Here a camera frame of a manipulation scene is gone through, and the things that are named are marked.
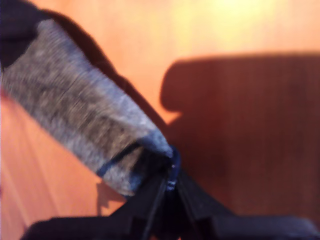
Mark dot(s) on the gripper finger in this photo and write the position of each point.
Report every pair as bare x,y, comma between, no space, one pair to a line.
200,202
142,202

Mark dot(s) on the grey dark-toed sock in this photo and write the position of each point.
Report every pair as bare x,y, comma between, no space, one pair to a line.
75,105

